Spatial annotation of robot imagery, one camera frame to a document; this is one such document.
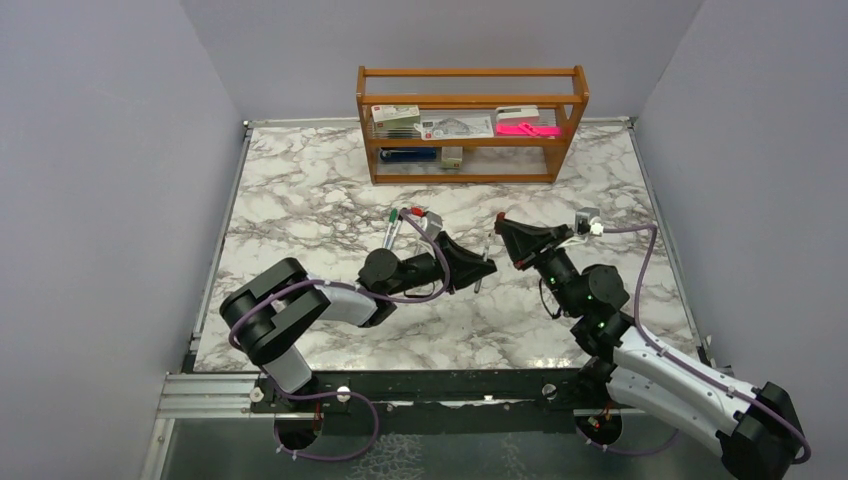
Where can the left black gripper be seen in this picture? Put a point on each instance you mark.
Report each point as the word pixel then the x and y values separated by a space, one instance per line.
pixel 466 267

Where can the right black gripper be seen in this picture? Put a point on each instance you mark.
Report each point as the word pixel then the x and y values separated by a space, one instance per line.
pixel 524 241

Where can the white marker black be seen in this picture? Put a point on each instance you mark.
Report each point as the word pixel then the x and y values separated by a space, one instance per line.
pixel 397 227

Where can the white marker green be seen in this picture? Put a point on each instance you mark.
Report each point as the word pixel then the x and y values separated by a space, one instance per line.
pixel 388 235

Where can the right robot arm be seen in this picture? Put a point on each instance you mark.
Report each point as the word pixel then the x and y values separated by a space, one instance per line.
pixel 755 431

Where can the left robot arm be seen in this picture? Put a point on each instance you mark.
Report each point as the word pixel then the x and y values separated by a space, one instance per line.
pixel 270 313

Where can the green box lower shelf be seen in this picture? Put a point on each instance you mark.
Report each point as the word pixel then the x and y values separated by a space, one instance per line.
pixel 451 157

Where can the green box shelf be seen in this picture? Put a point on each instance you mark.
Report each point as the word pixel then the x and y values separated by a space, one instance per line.
pixel 451 157
pixel 394 117

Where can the pink stapler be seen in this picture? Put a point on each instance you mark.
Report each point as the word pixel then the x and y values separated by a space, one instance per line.
pixel 527 130

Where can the white box upper shelf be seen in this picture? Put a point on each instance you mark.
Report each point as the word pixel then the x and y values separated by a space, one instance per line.
pixel 516 114

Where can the ruler set package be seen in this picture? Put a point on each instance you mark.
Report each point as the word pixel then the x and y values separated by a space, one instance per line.
pixel 455 128

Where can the blue stapler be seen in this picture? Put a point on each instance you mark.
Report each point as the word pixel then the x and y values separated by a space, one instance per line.
pixel 408 154

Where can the wooden shelf rack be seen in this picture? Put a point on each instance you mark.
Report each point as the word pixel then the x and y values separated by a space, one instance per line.
pixel 561 94

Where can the green box upper shelf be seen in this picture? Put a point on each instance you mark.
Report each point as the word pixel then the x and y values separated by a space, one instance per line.
pixel 394 117

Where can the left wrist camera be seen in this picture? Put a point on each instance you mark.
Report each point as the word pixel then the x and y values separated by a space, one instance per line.
pixel 429 221

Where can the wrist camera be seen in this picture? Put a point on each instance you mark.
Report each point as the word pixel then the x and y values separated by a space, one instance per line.
pixel 429 221
pixel 588 224

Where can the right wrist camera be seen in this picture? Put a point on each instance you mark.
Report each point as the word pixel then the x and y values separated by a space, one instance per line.
pixel 588 224

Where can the black mounting rail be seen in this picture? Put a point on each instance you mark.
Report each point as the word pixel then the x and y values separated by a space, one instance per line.
pixel 433 402

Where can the aluminium frame rail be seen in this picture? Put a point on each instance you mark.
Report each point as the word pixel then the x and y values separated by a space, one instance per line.
pixel 194 396

